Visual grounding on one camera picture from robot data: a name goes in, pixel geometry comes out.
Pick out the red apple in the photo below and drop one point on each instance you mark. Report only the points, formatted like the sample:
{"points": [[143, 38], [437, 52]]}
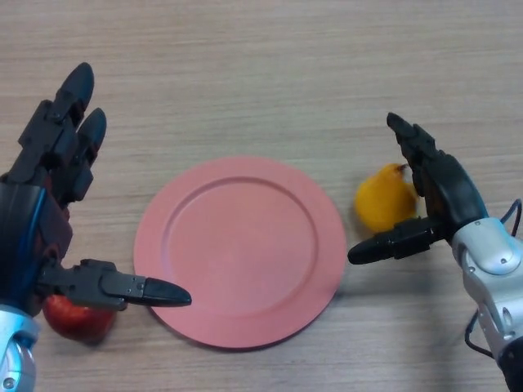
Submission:
{"points": [[77, 324]]}

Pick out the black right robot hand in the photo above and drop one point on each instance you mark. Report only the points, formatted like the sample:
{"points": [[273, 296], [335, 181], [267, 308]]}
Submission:
{"points": [[453, 183]]}

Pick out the yellow pear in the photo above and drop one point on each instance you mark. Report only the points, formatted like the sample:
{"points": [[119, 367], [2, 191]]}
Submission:
{"points": [[380, 200]]}

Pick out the pink round plate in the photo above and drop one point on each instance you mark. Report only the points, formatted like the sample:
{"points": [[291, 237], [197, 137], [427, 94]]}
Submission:
{"points": [[245, 253]]}

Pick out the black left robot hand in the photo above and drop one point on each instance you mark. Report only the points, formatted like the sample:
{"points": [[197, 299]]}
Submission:
{"points": [[24, 228]]}

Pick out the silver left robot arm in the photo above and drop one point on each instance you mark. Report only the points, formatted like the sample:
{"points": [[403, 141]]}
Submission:
{"points": [[14, 355]]}

